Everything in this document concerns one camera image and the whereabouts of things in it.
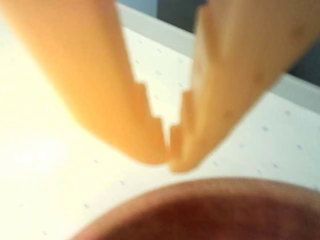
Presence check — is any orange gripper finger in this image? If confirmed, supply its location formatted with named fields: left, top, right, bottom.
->
left=169, top=0, right=320, bottom=173
left=0, top=0, right=168, bottom=165

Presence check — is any brown round bowl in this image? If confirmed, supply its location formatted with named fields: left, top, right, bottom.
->
left=66, top=176, right=320, bottom=240

